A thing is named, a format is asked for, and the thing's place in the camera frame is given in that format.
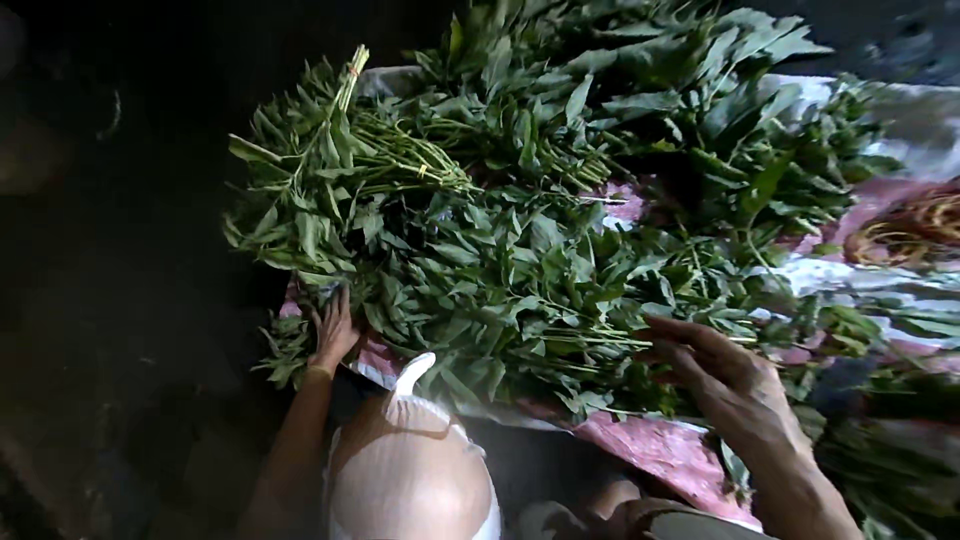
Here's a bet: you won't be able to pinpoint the person's right hand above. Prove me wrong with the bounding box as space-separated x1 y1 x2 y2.
634 314 789 436

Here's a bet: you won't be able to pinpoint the person's left hand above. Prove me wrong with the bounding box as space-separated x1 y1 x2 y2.
308 284 362 374

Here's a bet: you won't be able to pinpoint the person's left forearm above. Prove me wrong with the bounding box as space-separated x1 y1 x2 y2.
238 364 336 540

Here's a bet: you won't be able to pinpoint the person's right forearm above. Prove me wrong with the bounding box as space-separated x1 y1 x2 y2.
729 405 865 540

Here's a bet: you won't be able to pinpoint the pink and white plastic sheet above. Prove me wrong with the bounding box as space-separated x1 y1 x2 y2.
279 64 960 534

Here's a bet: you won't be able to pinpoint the pile of leafy green bunches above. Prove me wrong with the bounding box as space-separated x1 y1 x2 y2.
222 0 960 540

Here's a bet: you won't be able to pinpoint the person's legs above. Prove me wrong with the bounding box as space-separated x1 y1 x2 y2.
324 352 777 540

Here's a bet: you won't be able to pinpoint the tangle of brown rubber bands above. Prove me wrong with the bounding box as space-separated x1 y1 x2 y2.
844 178 960 270

